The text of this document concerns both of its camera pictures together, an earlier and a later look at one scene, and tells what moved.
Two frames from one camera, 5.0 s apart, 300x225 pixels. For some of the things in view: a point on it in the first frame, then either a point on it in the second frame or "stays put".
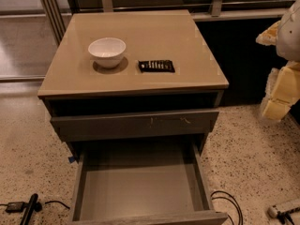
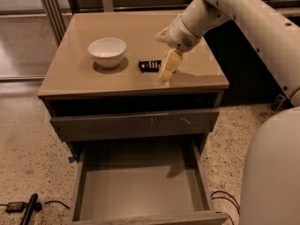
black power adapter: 15,207 stays put
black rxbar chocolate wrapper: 157,66 stays put
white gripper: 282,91 -> 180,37
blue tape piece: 71,158 stays put
